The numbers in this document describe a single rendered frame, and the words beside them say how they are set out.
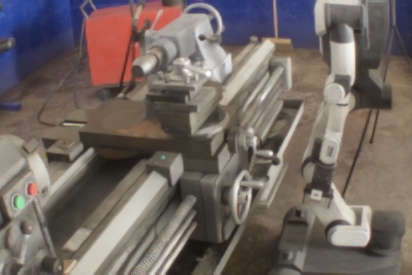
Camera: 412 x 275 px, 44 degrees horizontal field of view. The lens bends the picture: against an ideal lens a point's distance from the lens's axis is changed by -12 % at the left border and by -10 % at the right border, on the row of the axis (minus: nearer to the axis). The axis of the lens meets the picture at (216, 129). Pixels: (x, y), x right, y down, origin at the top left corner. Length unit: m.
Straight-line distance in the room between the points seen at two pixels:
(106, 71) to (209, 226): 3.02
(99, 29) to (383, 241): 3.19
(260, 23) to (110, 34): 1.87
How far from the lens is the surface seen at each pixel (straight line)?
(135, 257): 1.85
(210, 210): 2.04
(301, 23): 5.88
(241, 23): 6.05
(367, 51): 2.11
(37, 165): 1.51
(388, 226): 2.52
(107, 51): 4.85
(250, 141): 2.06
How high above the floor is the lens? 1.80
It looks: 25 degrees down
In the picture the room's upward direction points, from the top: 5 degrees counter-clockwise
